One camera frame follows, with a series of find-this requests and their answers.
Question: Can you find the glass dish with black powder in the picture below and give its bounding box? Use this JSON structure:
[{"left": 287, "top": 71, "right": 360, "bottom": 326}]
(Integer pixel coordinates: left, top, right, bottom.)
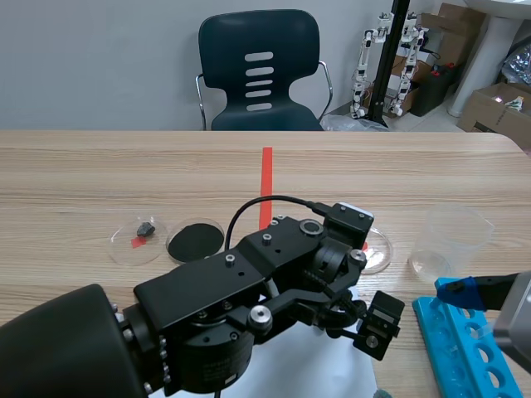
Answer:
[{"left": 164, "top": 217, "right": 227, "bottom": 265}]

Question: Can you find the turquoise rack with round holes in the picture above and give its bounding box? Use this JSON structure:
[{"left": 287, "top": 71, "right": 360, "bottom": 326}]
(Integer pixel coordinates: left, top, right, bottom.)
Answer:
[{"left": 411, "top": 283, "right": 526, "bottom": 398}]

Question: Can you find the clear glass dish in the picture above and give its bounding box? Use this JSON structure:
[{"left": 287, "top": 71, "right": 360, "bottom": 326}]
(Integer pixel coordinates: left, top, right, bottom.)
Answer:
[
  {"left": 359, "top": 226, "right": 395, "bottom": 275},
  {"left": 108, "top": 215, "right": 168, "bottom": 267}
]

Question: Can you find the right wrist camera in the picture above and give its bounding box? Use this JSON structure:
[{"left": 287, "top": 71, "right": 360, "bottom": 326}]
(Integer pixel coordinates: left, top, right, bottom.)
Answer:
[{"left": 492, "top": 268, "right": 531, "bottom": 354}]

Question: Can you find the white wash basin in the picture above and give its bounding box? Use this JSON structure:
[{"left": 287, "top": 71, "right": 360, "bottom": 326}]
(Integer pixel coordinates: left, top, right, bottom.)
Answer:
[{"left": 446, "top": 0, "right": 531, "bottom": 119}]

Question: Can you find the open brown cardboard box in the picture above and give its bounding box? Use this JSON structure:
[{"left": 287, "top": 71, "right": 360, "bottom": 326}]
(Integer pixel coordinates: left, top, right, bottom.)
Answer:
[{"left": 457, "top": 81, "right": 531, "bottom": 133}]

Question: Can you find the black camera cable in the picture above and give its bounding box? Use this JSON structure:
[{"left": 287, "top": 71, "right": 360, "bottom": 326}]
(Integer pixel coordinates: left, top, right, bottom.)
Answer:
[{"left": 225, "top": 195, "right": 333, "bottom": 252}]

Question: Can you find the black metal rail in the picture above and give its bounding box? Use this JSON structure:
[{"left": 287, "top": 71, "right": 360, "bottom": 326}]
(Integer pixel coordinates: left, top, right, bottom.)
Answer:
[{"left": 364, "top": 0, "right": 411, "bottom": 128}]

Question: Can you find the clear plastic beaker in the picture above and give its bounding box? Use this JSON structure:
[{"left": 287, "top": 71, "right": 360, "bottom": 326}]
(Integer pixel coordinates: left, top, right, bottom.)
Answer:
[{"left": 407, "top": 202, "right": 496, "bottom": 287}]

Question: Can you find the clear plastic bag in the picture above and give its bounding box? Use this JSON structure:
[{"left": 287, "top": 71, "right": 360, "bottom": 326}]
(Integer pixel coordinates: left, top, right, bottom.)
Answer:
[{"left": 320, "top": 111, "right": 392, "bottom": 133}]

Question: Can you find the small dark stone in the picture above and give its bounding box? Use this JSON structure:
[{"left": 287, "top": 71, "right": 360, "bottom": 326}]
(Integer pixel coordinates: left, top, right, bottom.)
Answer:
[{"left": 135, "top": 221, "right": 158, "bottom": 240}]

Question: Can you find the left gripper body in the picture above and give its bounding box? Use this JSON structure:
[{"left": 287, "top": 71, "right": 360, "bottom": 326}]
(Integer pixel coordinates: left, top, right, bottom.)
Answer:
[{"left": 238, "top": 214, "right": 407, "bottom": 362}]

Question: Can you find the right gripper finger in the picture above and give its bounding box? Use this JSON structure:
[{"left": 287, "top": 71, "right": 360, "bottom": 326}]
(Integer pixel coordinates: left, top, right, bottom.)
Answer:
[{"left": 434, "top": 271, "right": 522, "bottom": 313}]

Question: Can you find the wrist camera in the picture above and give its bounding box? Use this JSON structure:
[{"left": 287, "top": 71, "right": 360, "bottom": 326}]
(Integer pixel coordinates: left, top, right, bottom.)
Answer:
[
  {"left": 322, "top": 201, "right": 375, "bottom": 251},
  {"left": 492, "top": 268, "right": 531, "bottom": 354}
]

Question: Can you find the white sheet of paper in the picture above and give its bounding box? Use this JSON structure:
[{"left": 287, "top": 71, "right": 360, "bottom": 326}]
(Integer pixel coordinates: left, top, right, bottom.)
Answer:
[{"left": 221, "top": 289, "right": 381, "bottom": 398}]

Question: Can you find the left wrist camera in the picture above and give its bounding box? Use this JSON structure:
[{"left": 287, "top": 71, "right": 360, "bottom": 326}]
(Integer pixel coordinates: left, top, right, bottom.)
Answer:
[{"left": 322, "top": 201, "right": 375, "bottom": 251}]

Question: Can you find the dark blue chair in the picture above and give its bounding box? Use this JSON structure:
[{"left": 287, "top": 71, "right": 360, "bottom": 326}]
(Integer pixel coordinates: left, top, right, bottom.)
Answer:
[{"left": 194, "top": 8, "right": 334, "bottom": 132}]

